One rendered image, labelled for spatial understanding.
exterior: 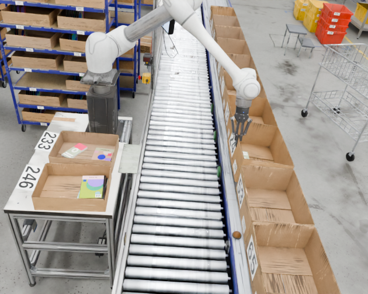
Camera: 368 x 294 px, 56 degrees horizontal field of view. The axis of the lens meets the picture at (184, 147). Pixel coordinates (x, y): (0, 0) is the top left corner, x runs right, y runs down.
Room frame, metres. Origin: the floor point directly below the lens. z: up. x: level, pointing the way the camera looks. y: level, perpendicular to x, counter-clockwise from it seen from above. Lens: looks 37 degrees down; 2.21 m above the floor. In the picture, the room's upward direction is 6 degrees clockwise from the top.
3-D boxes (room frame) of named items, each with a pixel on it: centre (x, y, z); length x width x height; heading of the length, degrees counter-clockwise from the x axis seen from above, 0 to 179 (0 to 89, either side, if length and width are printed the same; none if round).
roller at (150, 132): (2.12, 0.03, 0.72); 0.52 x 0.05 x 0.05; 93
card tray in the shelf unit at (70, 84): (3.10, 1.01, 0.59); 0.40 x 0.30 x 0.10; 91
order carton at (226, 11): (4.40, -0.29, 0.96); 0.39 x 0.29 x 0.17; 4
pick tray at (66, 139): (1.71, 0.63, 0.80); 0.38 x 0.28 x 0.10; 94
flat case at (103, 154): (1.71, 0.52, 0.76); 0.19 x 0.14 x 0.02; 0
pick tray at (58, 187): (1.39, 0.59, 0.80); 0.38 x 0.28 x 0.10; 96
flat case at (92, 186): (1.41, 0.49, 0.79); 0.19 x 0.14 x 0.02; 11
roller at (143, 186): (1.53, 0.00, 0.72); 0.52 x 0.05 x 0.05; 93
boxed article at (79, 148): (1.74, 0.71, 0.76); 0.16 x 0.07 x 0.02; 152
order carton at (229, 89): (2.44, -0.41, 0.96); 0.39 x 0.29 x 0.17; 3
